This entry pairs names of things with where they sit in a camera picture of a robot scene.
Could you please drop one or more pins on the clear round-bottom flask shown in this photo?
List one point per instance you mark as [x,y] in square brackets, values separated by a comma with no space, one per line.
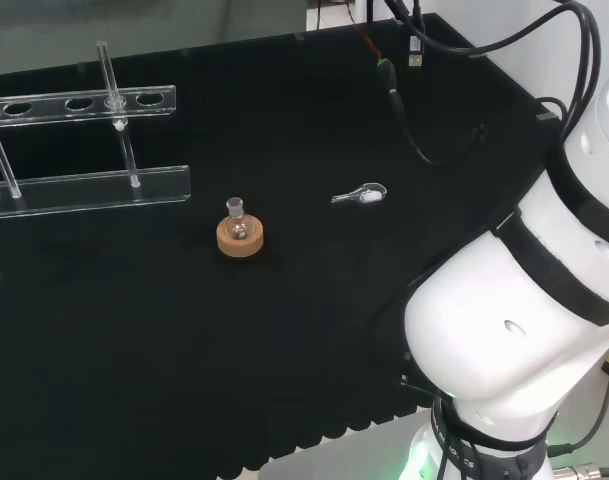
[236,226]

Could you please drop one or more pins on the black bench cloth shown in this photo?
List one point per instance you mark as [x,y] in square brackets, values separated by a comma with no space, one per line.
[134,350]

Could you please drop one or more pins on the clear funnel stand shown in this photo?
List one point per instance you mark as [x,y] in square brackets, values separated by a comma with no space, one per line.
[84,192]

